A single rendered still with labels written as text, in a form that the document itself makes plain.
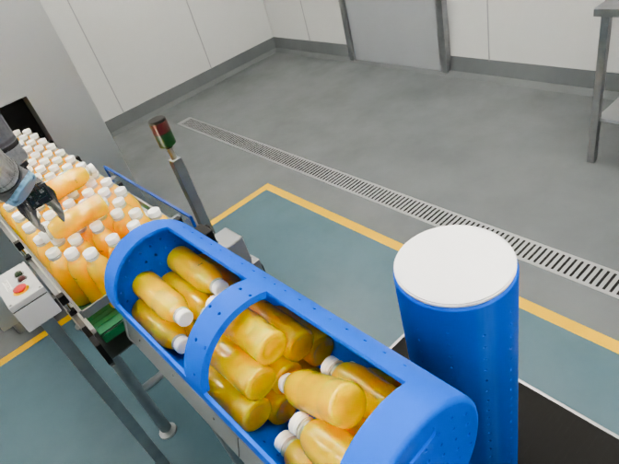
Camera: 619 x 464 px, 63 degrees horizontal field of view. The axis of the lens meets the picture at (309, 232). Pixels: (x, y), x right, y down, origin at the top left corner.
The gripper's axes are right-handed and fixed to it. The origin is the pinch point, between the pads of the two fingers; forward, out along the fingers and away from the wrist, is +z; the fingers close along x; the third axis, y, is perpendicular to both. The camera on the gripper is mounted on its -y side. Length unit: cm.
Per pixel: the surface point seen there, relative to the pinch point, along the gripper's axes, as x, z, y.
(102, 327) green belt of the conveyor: -5.9, 31.5, 11.9
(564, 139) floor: 281, 122, 15
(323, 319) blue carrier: 20, 0, 93
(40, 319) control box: -17.5, 19.3, 8.1
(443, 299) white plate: 48, 18, 97
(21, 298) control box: -17.8, 11.3, 7.3
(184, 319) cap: 6, 10, 58
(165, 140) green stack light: 47.0, 2.5, -16.7
